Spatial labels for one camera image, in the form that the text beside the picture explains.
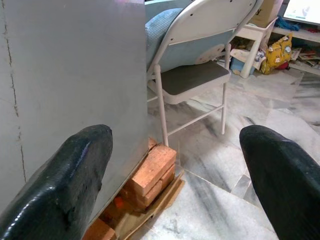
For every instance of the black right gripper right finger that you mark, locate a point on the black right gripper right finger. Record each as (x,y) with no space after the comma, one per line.
(287,185)

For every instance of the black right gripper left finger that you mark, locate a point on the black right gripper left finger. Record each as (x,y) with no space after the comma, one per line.
(57,190)

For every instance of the white fridge door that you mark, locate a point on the white fridge door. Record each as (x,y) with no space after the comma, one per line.
(80,65)

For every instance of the red clay brick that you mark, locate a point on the red clay brick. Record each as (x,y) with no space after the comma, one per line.
(155,167)
(98,231)
(152,196)
(152,143)

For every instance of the light blue box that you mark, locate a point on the light blue box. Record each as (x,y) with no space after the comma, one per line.
(237,66)

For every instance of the stack of magazines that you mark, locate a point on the stack of magazines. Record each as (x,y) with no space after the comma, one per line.
(307,56)

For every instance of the yellow printed bag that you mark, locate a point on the yellow printed bag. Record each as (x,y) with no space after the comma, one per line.
(277,53)

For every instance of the white metal folding chair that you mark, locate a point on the white metal folding chair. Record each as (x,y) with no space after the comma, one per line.
(195,80)

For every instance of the white low shelf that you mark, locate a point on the white low shelf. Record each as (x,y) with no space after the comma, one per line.
(307,35)

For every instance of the blue cloth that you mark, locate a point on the blue cloth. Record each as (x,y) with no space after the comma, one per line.
(287,25)

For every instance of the light blue plastic panel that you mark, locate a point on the light blue plastic panel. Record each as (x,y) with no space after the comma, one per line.
(185,53)

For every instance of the brown cardboard box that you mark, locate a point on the brown cardboard box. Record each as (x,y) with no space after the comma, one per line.
(267,12)

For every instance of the bright monitor screen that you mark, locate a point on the bright monitor screen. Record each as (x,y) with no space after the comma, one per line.
(305,10)

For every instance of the blue textured cushion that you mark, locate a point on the blue textured cushion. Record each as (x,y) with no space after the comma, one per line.
(155,32)

